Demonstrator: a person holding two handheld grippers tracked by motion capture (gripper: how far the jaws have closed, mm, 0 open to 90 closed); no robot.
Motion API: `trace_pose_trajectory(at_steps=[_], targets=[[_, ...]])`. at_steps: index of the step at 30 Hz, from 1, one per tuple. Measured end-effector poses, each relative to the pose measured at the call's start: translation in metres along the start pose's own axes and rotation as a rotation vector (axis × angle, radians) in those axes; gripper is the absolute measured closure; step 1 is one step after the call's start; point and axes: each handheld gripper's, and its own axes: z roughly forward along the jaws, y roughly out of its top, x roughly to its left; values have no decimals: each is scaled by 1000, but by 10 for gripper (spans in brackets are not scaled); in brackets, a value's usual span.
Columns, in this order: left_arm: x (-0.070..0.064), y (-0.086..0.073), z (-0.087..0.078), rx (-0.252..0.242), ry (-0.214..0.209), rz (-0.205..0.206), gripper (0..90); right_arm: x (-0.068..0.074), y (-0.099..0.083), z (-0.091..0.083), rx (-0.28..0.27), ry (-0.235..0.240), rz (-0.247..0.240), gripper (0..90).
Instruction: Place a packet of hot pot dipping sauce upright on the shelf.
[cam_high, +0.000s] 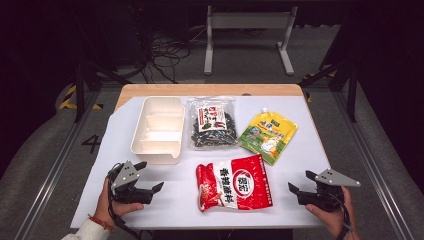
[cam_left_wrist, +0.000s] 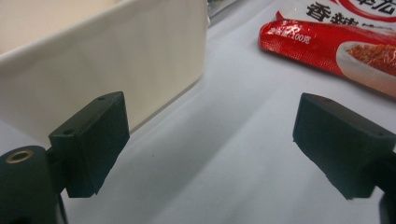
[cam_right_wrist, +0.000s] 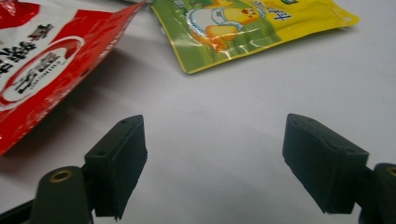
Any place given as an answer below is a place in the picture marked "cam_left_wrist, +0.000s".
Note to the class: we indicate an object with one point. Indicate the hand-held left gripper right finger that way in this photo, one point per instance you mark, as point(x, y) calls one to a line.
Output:
point(339, 146)

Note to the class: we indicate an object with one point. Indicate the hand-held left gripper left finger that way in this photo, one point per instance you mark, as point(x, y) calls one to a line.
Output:
point(90, 146)

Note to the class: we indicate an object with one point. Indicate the white plastic bin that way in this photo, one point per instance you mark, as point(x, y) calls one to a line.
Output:
point(124, 56)

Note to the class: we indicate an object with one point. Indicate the red seasoning packet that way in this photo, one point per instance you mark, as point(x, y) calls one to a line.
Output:
point(311, 46)

